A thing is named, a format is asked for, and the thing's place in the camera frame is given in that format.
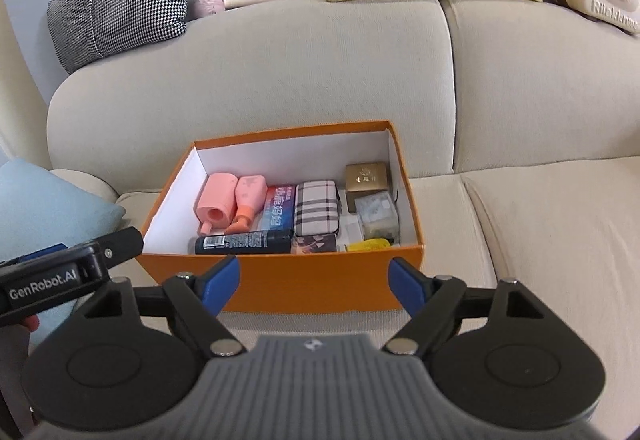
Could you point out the dark blue spray can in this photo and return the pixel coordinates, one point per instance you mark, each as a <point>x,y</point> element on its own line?
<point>240,242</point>

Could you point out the pink massage hammer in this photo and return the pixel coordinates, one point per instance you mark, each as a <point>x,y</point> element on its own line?
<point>210,3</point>

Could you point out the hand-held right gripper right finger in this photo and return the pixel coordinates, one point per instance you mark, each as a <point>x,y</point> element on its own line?
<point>407,282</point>

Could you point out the small gold box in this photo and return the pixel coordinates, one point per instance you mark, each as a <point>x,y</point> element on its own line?
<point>367,180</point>

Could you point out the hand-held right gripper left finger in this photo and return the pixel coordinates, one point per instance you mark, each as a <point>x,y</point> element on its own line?
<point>217,282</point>

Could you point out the plaid zip case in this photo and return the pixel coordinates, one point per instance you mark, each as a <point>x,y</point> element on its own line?
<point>317,207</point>

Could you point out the orange cardboard box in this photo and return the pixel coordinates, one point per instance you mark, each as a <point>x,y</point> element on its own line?
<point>310,285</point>

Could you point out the clear plastic cube box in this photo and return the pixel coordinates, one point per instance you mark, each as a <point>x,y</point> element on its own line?
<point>377,212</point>

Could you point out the houndstooth pillow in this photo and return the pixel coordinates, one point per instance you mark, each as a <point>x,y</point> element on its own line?
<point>120,0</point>

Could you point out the large pink bottle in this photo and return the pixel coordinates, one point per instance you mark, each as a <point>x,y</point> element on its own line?
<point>217,200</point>

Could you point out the small pink bottle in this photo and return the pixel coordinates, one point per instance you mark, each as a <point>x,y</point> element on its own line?
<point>250,192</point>

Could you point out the yellow tape measure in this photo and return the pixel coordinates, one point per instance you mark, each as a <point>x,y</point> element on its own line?
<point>367,245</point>

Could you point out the light blue pillow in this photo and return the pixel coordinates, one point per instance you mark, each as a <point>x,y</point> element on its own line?
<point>50,205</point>

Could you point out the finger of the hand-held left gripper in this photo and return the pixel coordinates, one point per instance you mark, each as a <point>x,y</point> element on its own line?
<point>42,252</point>
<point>125,242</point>

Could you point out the person's left hand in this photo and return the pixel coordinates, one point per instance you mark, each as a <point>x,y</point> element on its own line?
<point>31,323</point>

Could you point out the red blue toothpaste box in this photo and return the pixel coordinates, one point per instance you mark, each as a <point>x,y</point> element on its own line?
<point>277,207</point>

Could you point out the dark patterned card box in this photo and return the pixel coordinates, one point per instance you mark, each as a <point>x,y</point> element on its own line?
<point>315,244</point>

